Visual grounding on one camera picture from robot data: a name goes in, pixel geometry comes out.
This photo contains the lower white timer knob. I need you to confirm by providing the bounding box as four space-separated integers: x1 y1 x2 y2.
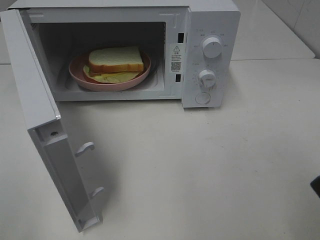
198 69 217 88

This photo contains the sandwich with lettuce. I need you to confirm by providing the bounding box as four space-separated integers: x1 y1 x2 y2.
83 46 145 84

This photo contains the white microwave door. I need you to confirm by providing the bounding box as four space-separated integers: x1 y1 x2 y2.
0 9 104 232

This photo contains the round door release button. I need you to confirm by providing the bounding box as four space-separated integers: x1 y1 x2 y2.
195 92 211 104

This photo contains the upper white power knob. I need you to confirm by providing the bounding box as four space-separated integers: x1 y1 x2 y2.
202 35 223 59

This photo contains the pink round plate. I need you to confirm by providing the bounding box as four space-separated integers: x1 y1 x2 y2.
69 52 152 92

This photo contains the white microwave oven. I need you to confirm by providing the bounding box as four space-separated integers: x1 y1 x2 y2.
6 0 241 108

